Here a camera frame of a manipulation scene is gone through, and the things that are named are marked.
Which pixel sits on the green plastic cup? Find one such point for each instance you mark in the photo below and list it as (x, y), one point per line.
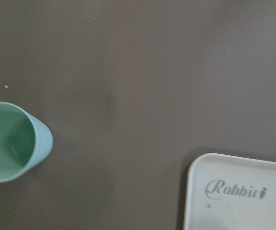
(25, 142)

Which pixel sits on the cream rabbit tray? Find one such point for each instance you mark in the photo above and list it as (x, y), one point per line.
(230, 193)

